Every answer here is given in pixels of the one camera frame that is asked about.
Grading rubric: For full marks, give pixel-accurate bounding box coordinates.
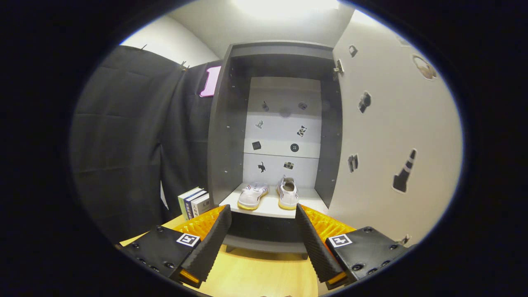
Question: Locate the green spine book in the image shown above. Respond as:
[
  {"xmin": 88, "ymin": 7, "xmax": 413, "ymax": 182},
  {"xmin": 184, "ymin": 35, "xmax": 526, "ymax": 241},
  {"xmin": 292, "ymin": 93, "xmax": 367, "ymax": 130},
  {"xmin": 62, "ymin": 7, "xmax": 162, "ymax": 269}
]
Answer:
[{"xmin": 178, "ymin": 187, "xmax": 203, "ymax": 219}]

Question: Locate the black backdrop cloth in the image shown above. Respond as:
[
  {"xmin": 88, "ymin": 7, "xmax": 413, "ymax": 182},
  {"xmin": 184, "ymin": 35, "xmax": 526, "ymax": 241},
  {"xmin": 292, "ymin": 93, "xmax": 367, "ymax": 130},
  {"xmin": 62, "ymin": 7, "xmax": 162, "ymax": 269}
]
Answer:
[{"xmin": 70, "ymin": 45, "xmax": 223, "ymax": 244}]

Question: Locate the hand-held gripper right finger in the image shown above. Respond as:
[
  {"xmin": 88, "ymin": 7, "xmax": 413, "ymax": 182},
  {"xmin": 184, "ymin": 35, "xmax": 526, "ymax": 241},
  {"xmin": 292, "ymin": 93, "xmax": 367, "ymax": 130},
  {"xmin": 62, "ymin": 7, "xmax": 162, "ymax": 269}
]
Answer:
[{"xmin": 295, "ymin": 203, "xmax": 416, "ymax": 290}]

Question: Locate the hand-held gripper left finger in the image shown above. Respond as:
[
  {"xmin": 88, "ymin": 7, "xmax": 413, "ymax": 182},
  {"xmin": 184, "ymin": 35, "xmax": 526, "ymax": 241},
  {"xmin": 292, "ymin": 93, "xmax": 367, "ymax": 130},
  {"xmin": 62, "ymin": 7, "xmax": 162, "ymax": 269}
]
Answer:
[{"xmin": 120, "ymin": 204, "xmax": 232, "ymax": 289}]

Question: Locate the large ceiling light panel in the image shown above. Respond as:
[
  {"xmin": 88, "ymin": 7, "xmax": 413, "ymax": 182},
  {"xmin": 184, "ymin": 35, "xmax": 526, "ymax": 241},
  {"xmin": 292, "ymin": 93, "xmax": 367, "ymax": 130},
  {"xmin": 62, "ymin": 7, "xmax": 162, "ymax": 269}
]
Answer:
[{"xmin": 231, "ymin": 0, "xmax": 341, "ymax": 19}]

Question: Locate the blue spine book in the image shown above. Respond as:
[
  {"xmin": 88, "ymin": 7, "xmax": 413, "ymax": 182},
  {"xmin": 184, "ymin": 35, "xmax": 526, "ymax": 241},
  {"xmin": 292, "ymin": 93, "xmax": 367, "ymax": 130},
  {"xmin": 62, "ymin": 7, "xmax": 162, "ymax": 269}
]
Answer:
[{"xmin": 184, "ymin": 191, "xmax": 208, "ymax": 219}]

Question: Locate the white cabinet shelf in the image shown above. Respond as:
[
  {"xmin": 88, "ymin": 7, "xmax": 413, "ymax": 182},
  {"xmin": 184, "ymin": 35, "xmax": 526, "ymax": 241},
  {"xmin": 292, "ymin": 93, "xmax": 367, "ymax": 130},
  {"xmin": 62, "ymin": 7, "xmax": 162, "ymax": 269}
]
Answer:
[{"xmin": 219, "ymin": 184, "xmax": 328, "ymax": 219}]

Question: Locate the white shoe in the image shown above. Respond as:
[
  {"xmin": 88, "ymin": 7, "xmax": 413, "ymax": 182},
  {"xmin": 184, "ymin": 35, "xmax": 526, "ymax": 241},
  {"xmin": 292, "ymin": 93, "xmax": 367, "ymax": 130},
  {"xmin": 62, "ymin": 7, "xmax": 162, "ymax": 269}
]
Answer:
[
  {"xmin": 237, "ymin": 183, "xmax": 269, "ymax": 211},
  {"xmin": 276, "ymin": 175, "xmax": 299, "ymax": 210}
]

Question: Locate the beige shoe cabinet door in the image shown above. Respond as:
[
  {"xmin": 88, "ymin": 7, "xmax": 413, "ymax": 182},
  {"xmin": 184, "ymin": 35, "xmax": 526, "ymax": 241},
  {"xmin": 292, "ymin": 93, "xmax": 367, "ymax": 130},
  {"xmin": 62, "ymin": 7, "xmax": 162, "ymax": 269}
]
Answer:
[{"xmin": 328, "ymin": 9, "xmax": 463, "ymax": 248}]

